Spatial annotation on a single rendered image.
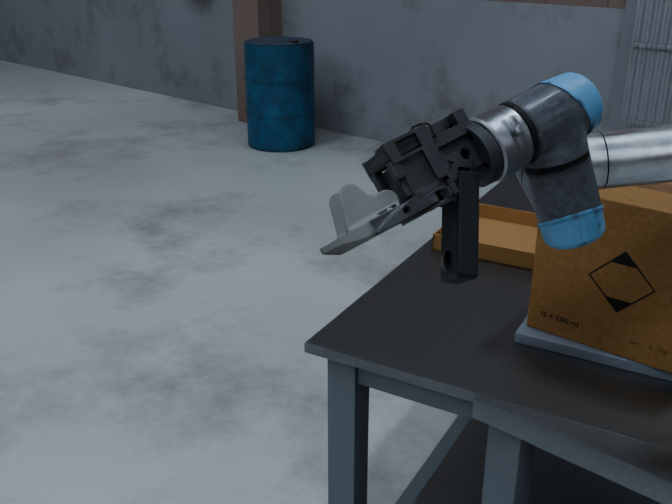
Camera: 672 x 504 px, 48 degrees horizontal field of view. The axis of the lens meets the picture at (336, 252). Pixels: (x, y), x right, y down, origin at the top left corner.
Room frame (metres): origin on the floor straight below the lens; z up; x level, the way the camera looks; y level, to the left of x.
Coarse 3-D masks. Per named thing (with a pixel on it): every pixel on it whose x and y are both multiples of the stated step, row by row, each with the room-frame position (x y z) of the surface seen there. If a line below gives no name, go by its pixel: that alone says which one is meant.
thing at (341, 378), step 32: (352, 384) 1.18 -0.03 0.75; (384, 384) 1.16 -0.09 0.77; (352, 416) 1.18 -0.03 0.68; (352, 448) 1.18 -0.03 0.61; (448, 448) 1.69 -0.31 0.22; (480, 448) 1.68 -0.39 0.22; (352, 480) 1.18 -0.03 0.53; (416, 480) 1.56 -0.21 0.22; (448, 480) 1.55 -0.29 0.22; (480, 480) 1.55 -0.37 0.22; (544, 480) 1.55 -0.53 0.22; (576, 480) 1.55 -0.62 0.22; (608, 480) 1.55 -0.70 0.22
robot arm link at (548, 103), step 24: (528, 96) 0.82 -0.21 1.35; (552, 96) 0.82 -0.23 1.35; (576, 96) 0.82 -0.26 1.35; (600, 96) 0.84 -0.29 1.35; (528, 120) 0.79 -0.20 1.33; (552, 120) 0.80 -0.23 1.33; (576, 120) 0.82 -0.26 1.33; (600, 120) 0.84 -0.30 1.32; (552, 144) 0.80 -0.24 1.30; (576, 144) 0.81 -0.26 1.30
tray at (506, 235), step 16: (480, 208) 1.84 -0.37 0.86; (496, 208) 1.82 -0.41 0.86; (480, 224) 1.79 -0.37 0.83; (496, 224) 1.79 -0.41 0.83; (512, 224) 1.79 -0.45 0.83; (528, 224) 1.78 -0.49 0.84; (480, 240) 1.68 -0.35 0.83; (496, 240) 1.68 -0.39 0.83; (512, 240) 1.68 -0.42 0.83; (528, 240) 1.68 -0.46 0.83; (480, 256) 1.58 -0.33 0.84; (496, 256) 1.56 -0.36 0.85; (512, 256) 1.54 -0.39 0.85; (528, 256) 1.52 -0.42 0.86
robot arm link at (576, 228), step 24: (528, 168) 0.83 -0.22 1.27; (552, 168) 0.81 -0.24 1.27; (576, 168) 0.81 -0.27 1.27; (528, 192) 0.87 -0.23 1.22; (552, 192) 0.81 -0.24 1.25; (576, 192) 0.81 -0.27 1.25; (552, 216) 0.82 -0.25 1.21; (576, 216) 0.80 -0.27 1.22; (600, 216) 0.82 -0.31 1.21; (552, 240) 0.82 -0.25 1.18; (576, 240) 0.81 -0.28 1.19
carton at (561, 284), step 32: (608, 192) 1.19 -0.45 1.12; (640, 192) 1.19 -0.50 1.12; (608, 224) 1.15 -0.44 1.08; (640, 224) 1.12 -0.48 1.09; (544, 256) 1.21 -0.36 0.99; (576, 256) 1.18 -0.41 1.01; (608, 256) 1.14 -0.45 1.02; (640, 256) 1.11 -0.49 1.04; (544, 288) 1.21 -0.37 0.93; (576, 288) 1.17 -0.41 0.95; (608, 288) 1.14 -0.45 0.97; (640, 288) 1.10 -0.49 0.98; (544, 320) 1.20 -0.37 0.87; (576, 320) 1.17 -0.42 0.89; (608, 320) 1.13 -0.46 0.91; (640, 320) 1.10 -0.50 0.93; (608, 352) 1.13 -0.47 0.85; (640, 352) 1.09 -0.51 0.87
